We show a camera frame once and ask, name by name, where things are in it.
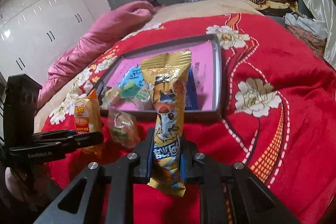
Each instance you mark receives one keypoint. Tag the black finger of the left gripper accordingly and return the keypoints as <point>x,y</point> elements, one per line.
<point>55,149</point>
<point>56,134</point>

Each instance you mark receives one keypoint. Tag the green milk candy packet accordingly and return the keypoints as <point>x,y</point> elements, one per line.
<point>137,94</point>

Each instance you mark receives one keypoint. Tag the white wardrobe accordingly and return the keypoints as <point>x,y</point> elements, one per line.
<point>35,33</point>

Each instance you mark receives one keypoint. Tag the round cake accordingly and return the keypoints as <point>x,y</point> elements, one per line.
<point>123,128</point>

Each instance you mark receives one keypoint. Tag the grey crumpled clothes pile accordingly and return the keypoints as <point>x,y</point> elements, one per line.
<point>309,31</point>

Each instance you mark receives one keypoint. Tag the orange bread snack packet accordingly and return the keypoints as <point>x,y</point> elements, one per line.
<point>87,114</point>

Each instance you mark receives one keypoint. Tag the pink satin quilt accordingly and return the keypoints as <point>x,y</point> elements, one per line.
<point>110,28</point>

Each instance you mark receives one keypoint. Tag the blue Oreo packet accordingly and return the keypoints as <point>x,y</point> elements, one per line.
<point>191,101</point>

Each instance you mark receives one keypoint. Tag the grey shallow box tray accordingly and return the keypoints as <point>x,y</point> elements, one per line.
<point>168,79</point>

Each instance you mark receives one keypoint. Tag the yellow cartoon snack packet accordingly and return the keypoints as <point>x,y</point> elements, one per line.
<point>166,76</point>

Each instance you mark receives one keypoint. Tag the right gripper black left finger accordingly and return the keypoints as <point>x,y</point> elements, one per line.
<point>103,190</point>

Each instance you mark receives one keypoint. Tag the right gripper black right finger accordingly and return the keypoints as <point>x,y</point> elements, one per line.
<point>230,193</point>

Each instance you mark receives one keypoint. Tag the pink Chinese book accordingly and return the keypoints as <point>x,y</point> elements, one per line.
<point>168,74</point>

